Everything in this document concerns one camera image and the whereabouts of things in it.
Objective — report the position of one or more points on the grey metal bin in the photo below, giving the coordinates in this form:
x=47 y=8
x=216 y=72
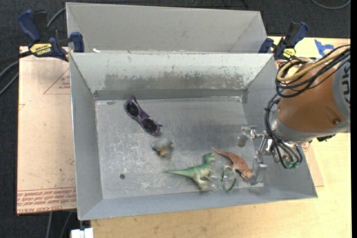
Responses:
x=167 y=78

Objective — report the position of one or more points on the clear glass with green band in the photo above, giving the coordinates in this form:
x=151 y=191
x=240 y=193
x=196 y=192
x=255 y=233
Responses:
x=220 y=175

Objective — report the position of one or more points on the brown toy dinosaur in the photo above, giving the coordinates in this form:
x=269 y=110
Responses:
x=238 y=163

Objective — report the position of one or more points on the grey toy animal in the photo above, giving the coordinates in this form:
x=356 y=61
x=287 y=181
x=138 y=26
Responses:
x=162 y=145

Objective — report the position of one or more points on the purple sunglasses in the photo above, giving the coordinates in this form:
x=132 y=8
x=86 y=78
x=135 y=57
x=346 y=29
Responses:
x=133 y=110

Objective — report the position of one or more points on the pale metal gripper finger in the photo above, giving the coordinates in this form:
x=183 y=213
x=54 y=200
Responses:
x=246 y=133
x=258 y=171

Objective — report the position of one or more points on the green toy dinosaur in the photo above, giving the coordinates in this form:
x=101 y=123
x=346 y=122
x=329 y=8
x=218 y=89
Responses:
x=196 y=171

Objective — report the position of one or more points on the brown cardboard board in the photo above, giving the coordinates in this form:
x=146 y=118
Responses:
x=44 y=125

